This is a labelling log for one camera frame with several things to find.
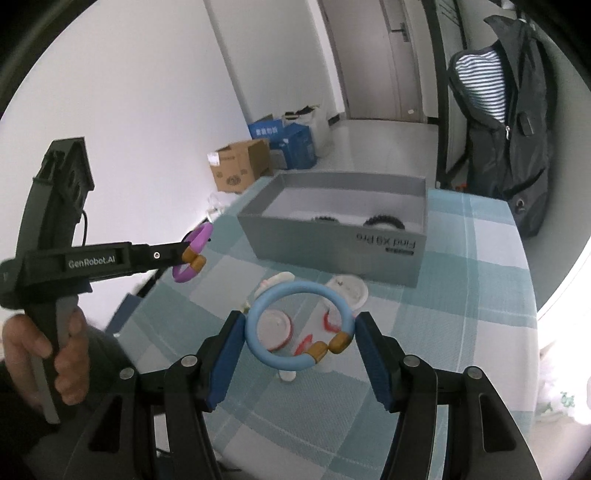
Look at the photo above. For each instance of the white floral cloth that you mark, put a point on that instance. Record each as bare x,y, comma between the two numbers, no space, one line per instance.
561,392

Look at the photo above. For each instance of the blue cardboard box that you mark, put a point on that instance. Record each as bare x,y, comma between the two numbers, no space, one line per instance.
298,143

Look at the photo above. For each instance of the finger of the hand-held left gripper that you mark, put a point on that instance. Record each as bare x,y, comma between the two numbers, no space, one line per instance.
157,256

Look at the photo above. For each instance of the white bag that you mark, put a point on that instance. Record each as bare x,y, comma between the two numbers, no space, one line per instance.
321,127

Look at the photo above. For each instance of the striped cloth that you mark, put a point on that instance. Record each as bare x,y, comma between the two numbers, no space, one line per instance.
480,81

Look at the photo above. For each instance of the person's left hand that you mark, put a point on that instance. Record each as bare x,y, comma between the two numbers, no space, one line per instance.
71,369

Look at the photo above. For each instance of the black metal frame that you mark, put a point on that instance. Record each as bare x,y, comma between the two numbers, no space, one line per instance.
443,106

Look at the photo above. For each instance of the grey door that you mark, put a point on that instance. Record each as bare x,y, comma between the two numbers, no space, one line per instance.
369,60

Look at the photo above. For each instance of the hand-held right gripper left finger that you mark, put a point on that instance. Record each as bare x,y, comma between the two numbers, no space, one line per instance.
226,360

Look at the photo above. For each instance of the white round pendant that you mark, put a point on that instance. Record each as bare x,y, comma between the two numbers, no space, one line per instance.
353,290
272,327

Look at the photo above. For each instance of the orange object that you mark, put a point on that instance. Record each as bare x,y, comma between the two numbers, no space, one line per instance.
460,187

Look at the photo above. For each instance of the teal checkered tablecloth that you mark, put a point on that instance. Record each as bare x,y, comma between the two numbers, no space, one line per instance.
461,277

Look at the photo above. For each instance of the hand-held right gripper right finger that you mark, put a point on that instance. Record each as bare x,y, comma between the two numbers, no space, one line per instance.
374,360

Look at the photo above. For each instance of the grey cardboard box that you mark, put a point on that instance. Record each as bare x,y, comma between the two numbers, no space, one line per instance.
323,249

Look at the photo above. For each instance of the clear plastic bags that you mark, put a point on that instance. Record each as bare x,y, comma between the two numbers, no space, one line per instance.
214,207

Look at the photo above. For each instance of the brown cardboard box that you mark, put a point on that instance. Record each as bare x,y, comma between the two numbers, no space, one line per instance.
235,166

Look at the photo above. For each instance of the small white piece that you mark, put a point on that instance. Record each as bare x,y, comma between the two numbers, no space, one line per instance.
277,280

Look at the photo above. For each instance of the black jacket with striped shirt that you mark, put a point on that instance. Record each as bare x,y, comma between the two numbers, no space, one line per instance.
517,152

